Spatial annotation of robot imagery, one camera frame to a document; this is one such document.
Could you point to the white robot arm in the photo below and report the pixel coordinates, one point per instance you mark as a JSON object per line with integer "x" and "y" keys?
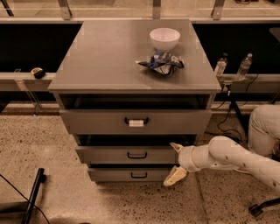
{"x": 223, "y": 153}

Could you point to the white bowl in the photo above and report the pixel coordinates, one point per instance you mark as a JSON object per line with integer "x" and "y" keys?
{"x": 164, "y": 39}

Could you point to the black chair base caster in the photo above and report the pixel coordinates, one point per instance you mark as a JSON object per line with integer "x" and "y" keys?
{"x": 257, "y": 210}

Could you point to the grey top drawer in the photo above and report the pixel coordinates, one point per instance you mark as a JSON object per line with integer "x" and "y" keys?
{"x": 135, "y": 122}

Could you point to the black power adapter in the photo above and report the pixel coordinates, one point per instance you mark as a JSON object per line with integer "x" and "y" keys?
{"x": 232, "y": 136}

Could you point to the grey drawer cabinet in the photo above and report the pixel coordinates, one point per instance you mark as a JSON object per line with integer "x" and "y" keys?
{"x": 100, "y": 71}

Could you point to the grey bottom drawer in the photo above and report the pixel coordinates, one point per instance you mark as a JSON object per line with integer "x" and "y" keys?
{"x": 128, "y": 174}

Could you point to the clear water bottle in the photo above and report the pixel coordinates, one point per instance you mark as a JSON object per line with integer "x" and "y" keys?
{"x": 221, "y": 65}
{"x": 244, "y": 67}

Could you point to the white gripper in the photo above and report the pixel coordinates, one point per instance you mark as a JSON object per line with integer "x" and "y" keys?
{"x": 185, "y": 159}

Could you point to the person leg in jeans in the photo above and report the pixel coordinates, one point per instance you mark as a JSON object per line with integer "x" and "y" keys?
{"x": 264, "y": 130}

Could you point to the left clear water bottle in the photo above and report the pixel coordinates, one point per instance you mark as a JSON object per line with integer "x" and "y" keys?
{"x": 221, "y": 65}

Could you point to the black stand leg left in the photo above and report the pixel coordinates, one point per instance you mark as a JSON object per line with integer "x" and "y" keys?
{"x": 40, "y": 178}

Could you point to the crumpled blue chip bag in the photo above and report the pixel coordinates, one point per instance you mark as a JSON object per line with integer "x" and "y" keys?
{"x": 164, "y": 63}

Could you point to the grey drawer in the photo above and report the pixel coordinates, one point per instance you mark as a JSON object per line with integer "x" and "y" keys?
{"x": 135, "y": 122}
{"x": 120, "y": 155}
{"x": 128, "y": 174}

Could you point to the right clear water bottle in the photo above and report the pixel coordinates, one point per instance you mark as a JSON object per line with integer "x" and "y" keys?
{"x": 244, "y": 67}

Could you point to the black tape measure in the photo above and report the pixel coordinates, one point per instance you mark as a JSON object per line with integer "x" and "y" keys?
{"x": 38, "y": 72}

